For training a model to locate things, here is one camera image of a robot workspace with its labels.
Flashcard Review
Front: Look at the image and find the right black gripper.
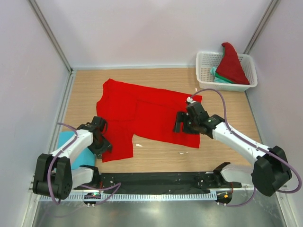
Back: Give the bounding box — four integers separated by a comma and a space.
173, 111, 199, 135

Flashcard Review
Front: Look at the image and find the bright red t shirt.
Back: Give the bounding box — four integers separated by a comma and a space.
96, 79, 200, 162

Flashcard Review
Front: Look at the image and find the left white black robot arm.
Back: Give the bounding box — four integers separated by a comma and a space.
32, 116, 112, 204

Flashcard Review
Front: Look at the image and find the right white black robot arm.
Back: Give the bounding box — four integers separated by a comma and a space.
173, 101, 292, 196

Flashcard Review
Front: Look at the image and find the folded light blue t shirt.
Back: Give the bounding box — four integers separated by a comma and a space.
57, 131, 95, 170

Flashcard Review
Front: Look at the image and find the mint t shirt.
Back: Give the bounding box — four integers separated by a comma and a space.
210, 67, 232, 84

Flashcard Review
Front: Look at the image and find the white plastic basket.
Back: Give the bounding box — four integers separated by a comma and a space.
196, 51, 258, 92

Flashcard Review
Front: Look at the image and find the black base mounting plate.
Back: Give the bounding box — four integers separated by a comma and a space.
72, 172, 242, 195

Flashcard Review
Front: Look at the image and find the dark red t shirt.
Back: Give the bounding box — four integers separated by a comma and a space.
215, 42, 250, 85

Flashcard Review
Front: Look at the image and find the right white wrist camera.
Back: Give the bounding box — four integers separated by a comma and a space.
186, 96, 195, 105

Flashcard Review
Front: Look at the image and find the white slotted cable duct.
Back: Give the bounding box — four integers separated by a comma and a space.
39, 192, 218, 202

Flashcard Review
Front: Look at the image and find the aluminium front rail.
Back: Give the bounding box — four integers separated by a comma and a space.
28, 170, 288, 192

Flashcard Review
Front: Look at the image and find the right aluminium corner post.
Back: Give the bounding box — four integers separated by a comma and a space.
243, 0, 281, 54

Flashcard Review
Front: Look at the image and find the aluminium corner post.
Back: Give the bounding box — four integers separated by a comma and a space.
28, 0, 74, 73
243, 0, 281, 54

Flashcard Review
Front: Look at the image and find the left aluminium corner post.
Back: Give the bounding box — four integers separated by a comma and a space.
28, 0, 74, 73

